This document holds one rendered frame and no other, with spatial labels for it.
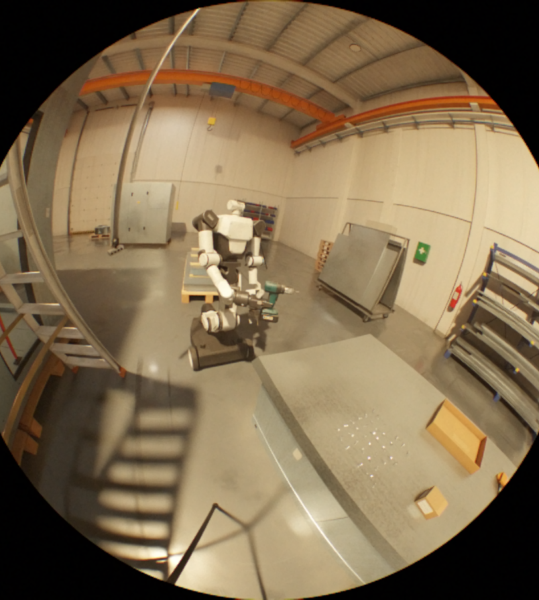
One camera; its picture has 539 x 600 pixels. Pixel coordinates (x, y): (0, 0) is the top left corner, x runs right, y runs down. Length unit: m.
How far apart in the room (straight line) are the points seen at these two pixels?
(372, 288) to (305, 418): 2.93
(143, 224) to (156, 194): 1.04
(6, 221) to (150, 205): 4.48
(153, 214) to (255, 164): 6.94
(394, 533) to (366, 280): 3.34
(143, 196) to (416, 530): 7.39
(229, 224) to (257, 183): 10.35
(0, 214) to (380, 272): 7.89
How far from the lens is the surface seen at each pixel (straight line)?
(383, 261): 3.51
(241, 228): 1.31
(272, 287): 1.03
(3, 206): 5.90
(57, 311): 1.16
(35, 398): 1.87
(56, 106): 2.15
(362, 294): 3.48
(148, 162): 11.64
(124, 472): 1.44
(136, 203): 6.86
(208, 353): 1.66
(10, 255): 5.96
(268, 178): 11.83
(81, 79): 2.46
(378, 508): 0.80
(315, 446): 0.75
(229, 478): 1.32
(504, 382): 4.30
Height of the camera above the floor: 1.29
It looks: 24 degrees down
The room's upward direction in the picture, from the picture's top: 12 degrees clockwise
